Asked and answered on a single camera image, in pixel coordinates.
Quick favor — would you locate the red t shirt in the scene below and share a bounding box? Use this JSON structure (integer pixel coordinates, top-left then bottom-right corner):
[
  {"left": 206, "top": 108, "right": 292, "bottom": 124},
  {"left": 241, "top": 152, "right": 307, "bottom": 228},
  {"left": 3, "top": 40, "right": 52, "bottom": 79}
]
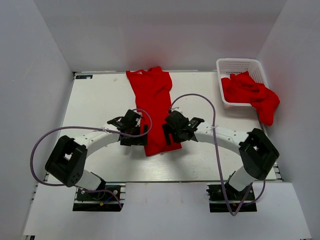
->
[{"left": 126, "top": 66, "right": 182, "bottom": 157}]

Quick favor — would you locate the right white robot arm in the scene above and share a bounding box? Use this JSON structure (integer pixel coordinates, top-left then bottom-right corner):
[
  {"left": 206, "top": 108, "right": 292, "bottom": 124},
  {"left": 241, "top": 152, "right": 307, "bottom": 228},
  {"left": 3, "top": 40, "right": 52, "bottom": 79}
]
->
[{"left": 162, "top": 110, "right": 280, "bottom": 200}]

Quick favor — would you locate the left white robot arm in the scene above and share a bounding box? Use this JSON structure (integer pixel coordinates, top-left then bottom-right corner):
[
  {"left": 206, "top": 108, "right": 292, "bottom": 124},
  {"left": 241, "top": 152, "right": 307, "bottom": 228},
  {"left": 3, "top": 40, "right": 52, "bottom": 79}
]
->
[{"left": 45, "top": 108, "right": 153, "bottom": 200}]

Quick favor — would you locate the blue label sticker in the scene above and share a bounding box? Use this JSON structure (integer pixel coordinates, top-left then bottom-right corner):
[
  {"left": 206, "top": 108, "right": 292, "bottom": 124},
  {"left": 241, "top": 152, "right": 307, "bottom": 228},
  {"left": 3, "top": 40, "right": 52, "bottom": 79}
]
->
[{"left": 75, "top": 74, "right": 93, "bottom": 80}]

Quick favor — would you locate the crumpled red shirt in basket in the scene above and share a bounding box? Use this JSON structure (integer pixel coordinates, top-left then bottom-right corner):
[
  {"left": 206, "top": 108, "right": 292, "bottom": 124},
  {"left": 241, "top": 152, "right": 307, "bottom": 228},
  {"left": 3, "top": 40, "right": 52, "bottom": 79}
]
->
[{"left": 221, "top": 71, "right": 280, "bottom": 127}]

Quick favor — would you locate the white perforated plastic basket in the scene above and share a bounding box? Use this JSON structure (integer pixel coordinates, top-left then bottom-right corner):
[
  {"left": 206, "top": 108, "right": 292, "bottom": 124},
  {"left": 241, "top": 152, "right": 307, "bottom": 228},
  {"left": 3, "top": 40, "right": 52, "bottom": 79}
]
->
[{"left": 215, "top": 57, "right": 270, "bottom": 111}]

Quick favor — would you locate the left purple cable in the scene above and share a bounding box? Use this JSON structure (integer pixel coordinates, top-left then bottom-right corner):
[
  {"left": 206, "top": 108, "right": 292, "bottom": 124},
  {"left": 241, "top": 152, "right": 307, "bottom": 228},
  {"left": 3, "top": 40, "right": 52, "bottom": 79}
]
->
[{"left": 29, "top": 108, "right": 153, "bottom": 210}]

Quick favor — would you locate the purple cable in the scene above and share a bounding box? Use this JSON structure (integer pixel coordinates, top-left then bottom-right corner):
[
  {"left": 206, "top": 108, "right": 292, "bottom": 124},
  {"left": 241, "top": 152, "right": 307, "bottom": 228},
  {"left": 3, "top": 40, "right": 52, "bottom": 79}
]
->
[
  {"left": 29, "top": 108, "right": 153, "bottom": 210},
  {"left": 168, "top": 93, "right": 266, "bottom": 217}
]

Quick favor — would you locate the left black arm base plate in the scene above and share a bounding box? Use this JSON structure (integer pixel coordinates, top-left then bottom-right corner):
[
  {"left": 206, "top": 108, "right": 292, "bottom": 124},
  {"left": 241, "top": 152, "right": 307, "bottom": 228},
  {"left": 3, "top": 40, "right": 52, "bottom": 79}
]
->
[{"left": 72, "top": 183, "right": 126, "bottom": 213}]

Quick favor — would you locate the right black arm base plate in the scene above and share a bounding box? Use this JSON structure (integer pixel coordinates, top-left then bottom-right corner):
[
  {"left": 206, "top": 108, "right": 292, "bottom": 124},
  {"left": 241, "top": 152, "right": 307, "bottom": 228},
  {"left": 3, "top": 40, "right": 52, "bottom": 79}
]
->
[{"left": 206, "top": 184, "right": 258, "bottom": 213}]

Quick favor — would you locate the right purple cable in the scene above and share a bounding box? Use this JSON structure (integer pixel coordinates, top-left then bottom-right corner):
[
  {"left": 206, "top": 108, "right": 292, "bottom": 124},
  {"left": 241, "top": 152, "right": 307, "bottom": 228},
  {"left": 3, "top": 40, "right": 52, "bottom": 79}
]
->
[{"left": 168, "top": 93, "right": 266, "bottom": 217}]

